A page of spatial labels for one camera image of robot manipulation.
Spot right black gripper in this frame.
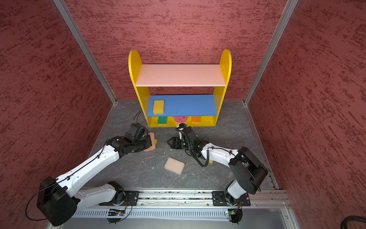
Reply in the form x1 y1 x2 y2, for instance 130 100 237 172
167 137 193 150

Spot salmon pink sponge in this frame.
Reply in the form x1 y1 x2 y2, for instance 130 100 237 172
144 133 156 152

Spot orange sponge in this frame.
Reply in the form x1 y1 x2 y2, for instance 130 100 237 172
191 116 201 123

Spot smiley face sponge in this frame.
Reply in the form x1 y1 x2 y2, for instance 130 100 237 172
173 116 187 124

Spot pale pink sponge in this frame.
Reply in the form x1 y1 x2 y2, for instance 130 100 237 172
164 157 185 175

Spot green yellow sponge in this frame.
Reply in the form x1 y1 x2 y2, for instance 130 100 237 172
158 116 168 125

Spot dark yellow sponge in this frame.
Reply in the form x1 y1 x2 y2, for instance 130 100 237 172
152 100 165 115

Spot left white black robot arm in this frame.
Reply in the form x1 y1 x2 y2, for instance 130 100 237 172
35 123 155 227

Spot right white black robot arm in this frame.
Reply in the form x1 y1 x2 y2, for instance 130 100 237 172
167 123 268 205

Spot yellow shelf pink blue boards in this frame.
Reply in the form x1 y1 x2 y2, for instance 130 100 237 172
128 49 232 127

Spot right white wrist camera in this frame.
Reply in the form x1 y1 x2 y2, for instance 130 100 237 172
177 123 187 129

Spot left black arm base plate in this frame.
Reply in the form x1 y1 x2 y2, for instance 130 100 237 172
112 190 140 206

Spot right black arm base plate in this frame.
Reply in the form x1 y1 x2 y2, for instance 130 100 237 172
212 191 251 207

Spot left circuit board with wires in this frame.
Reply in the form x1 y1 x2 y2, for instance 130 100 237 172
107 197 137 224

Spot circuit board with wires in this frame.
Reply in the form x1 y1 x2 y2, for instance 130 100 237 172
107 197 137 224
228 202 243 224

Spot right circuit board with wires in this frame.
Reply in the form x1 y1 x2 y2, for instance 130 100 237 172
228 202 243 224

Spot left aluminium corner post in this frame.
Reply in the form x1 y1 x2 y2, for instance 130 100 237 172
53 0 118 106

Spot aluminium corner post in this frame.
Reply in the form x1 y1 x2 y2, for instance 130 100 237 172
53 0 118 106
244 0 298 106

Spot right aluminium corner post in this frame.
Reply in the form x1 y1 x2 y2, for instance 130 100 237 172
244 0 298 106

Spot black cable bottom right corner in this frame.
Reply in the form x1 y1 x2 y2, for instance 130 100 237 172
340 215 366 229

